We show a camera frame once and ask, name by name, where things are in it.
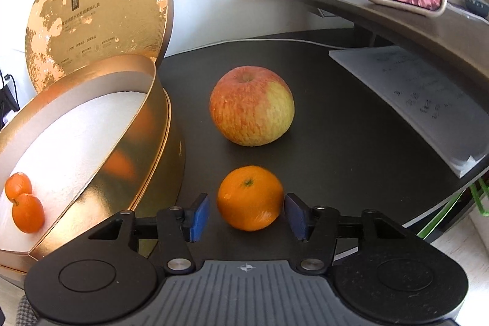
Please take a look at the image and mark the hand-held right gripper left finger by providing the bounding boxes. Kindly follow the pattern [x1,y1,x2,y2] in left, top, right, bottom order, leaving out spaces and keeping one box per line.
[88,193,211,275]

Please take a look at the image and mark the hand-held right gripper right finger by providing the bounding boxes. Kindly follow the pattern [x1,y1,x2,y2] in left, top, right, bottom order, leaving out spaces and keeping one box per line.
[284,192,410,275]

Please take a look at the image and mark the red yellow apple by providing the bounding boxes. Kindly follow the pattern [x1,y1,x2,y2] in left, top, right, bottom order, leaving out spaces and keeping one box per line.
[209,66,296,147]

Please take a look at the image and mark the black desktop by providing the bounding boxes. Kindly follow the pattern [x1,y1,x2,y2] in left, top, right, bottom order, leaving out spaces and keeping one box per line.
[135,29,489,267]

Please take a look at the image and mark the green bag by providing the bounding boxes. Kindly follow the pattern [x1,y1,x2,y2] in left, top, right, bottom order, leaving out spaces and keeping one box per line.
[416,190,465,240]

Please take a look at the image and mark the small orange tangerine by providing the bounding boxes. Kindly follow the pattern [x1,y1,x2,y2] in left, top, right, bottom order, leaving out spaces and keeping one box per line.
[4,172,33,203]
[11,192,46,234]

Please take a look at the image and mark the stack of white papers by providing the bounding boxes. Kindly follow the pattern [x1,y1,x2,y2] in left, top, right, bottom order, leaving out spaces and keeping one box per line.
[328,45,489,179]

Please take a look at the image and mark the person's houndstooth garment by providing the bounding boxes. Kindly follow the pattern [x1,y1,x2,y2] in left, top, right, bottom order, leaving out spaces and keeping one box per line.
[16,293,41,326]

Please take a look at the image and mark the dark wooden raised shelf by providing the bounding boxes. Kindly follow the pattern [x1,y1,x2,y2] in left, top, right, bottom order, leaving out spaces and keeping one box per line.
[257,0,489,83]

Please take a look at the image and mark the small grey gadget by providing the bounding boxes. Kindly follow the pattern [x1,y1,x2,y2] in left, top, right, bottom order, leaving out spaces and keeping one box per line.
[463,0,489,20]

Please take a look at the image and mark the black cables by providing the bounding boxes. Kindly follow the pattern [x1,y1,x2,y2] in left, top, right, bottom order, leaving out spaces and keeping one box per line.
[0,71,20,125]

